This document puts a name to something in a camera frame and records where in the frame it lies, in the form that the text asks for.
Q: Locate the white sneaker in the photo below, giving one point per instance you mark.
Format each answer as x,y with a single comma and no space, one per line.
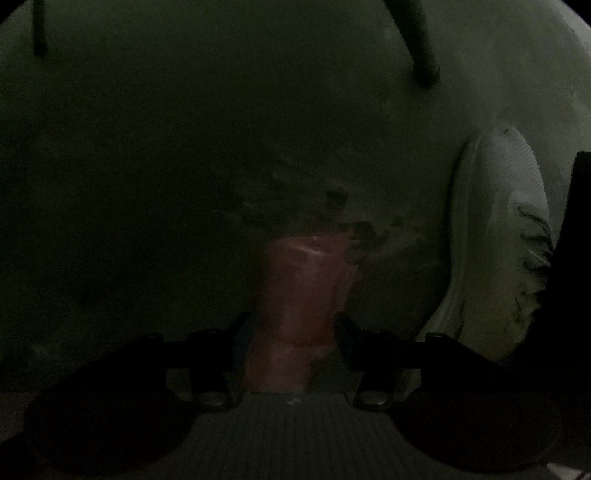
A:
501,240

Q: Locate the dark metal furniture leg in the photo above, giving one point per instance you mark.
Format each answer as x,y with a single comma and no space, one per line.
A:
39,27
415,41

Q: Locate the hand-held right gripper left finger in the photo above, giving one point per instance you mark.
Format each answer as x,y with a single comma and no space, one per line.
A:
240,339

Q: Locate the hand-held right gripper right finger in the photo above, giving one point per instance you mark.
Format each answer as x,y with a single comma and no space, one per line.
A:
348,339

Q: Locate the person's dark trouser leg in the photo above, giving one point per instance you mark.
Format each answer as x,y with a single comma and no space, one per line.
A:
570,277

